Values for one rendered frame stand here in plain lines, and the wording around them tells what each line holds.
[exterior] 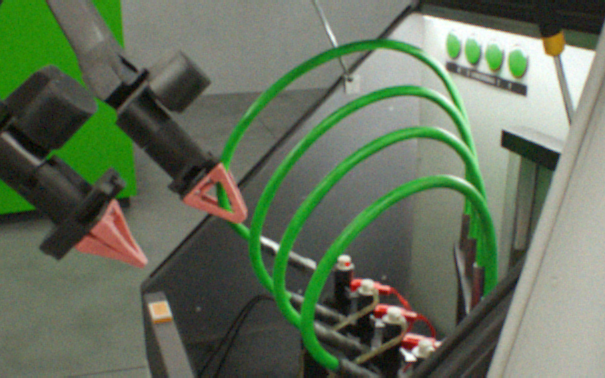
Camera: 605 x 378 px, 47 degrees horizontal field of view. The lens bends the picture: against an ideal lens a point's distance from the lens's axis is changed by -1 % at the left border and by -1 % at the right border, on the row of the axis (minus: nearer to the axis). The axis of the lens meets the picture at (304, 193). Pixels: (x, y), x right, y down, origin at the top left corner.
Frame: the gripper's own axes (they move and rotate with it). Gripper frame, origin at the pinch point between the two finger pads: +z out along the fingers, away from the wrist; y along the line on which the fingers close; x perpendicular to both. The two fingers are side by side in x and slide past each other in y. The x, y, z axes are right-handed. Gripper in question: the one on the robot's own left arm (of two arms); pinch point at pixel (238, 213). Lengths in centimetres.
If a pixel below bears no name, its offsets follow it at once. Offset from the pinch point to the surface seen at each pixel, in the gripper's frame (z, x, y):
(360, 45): -4.3, -26.6, -0.4
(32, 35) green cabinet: -118, 50, 297
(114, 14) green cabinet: -98, 12, 310
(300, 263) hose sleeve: 11.3, -0.5, 3.5
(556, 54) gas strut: 7.3, -34.3, -29.9
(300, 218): 3.8, -6.5, -15.8
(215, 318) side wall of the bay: 14.3, 22.6, 37.1
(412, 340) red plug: 25.5, -4.9, -9.4
